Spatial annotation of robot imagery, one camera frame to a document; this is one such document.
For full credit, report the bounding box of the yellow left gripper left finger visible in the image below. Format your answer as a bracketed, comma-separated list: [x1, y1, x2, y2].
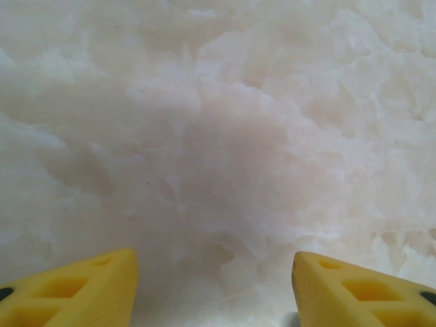
[0, 248, 139, 327]

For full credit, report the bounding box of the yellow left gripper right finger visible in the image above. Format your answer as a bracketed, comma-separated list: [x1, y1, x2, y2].
[292, 251, 436, 327]

